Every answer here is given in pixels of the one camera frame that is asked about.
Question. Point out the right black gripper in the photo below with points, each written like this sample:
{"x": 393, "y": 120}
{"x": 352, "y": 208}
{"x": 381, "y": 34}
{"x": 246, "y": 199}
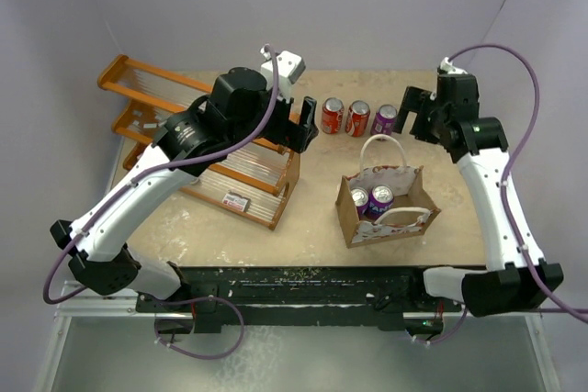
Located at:
{"x": 419, "y": 101}

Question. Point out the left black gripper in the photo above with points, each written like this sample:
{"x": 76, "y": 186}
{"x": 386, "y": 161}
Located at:
{"x": 295, "y": 136}

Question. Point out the red cola can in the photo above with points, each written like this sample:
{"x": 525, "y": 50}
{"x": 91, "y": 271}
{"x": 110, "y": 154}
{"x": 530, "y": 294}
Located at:
{"x": 332, "y": 115}
{"x": 357, "y": 118}

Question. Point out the purple fanta can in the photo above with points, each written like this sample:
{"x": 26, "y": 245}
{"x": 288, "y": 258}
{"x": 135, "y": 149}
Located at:
{"x": 380, "y": 200}
{"x": 361, "y": 200}
{"x": 384, "y": 120}

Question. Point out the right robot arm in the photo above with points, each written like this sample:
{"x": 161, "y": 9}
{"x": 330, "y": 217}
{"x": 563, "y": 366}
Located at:
{"x": 516, "y": 274}

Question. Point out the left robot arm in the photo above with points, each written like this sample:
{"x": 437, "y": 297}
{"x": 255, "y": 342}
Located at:
{"x": 243, "y": 105}

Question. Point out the canvas tote bag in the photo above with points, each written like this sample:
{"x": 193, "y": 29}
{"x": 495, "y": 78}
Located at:
{"x": 411, "y": 214}

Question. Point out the small red white box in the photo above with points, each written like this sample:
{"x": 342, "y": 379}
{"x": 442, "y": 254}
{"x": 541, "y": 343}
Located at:
{"x": 236, "y": 202}

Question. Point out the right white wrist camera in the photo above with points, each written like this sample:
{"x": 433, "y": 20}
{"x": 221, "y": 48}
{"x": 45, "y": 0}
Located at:
{"x": 446, "y": 66}

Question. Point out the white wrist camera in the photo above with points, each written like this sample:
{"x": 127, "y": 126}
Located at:
{"x": 290, "y": 67}
{"x": 446, "y": 66}

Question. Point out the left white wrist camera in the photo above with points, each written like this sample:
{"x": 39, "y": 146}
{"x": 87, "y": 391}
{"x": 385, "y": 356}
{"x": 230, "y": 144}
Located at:
{"x": 290, "y": 67}

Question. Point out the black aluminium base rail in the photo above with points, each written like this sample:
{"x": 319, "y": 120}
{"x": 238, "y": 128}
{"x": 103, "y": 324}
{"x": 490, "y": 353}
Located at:
{"x": 341, "y": 296}

